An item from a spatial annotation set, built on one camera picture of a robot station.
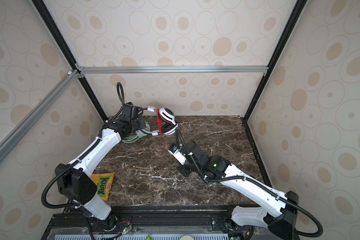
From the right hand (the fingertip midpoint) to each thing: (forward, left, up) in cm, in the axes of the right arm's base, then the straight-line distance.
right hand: (179, 160), depth 72 cm
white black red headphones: (+21, +7, +3) cm, 23 cm away
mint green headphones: (+15, +21, +2) cm, 26 cm away
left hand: (+23, +19, +6) cm, 31 cm away
